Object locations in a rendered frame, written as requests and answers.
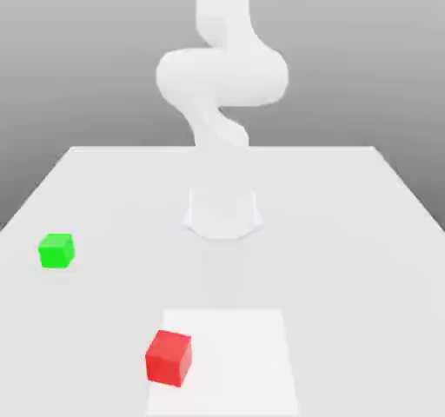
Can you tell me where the small green cube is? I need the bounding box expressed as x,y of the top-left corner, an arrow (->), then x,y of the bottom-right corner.
37,233 -> 76,270

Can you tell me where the small red cube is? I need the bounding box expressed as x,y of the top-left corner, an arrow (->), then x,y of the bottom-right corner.
144,329 -> 193,388

